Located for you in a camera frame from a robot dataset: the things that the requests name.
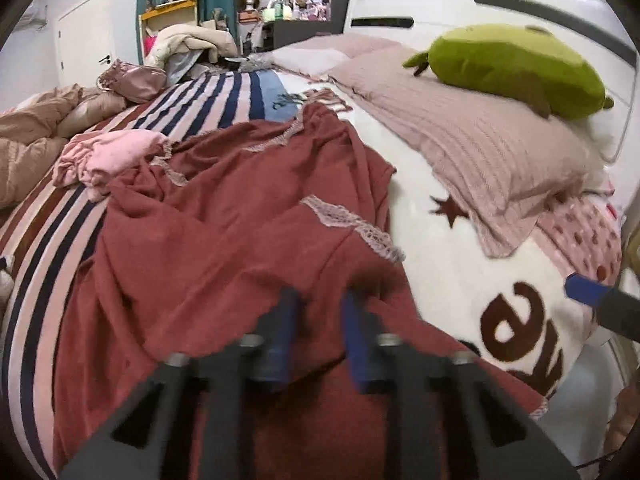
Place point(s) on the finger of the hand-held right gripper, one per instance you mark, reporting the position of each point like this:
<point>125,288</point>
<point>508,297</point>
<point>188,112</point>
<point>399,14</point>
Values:
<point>585,292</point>

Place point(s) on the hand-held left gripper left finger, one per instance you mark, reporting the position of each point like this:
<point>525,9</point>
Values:
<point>283,327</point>

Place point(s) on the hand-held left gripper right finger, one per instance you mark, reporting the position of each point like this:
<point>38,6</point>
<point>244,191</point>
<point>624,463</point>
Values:
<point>356,340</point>

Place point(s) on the red lace-trimmed garment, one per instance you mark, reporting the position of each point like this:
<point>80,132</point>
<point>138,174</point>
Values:
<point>225,240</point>

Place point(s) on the pile of beige clothes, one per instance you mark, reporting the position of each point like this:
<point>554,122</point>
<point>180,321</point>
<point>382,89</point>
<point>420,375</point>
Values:
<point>192,45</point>

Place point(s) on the pink dotted sheet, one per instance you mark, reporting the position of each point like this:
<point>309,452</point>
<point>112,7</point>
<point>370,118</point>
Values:
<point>582,232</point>

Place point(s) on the white fleece printed blanket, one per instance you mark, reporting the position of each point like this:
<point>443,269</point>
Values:
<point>465,280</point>

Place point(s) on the pink knitted pillow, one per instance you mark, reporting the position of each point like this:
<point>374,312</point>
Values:
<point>465,135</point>

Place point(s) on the green plush toy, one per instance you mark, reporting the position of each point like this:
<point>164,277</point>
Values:
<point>515,70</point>

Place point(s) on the striped blanket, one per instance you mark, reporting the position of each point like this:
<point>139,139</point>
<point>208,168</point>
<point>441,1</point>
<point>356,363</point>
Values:
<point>65,240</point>

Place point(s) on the pink small garment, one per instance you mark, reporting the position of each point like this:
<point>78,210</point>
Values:
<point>107,157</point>

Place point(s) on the light pink pillow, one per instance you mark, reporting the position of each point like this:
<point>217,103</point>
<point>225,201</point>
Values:
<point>320,55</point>

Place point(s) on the pink satin bag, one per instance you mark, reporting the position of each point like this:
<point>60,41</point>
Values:
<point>132,80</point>

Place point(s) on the white headboard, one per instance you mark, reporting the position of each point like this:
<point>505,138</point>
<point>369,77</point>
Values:
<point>480,7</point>

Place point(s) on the beige duvet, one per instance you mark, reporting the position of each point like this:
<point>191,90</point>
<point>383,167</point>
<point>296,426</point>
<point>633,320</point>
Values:
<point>30,130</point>

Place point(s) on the white door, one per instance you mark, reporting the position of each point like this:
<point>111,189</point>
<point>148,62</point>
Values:
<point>85,40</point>

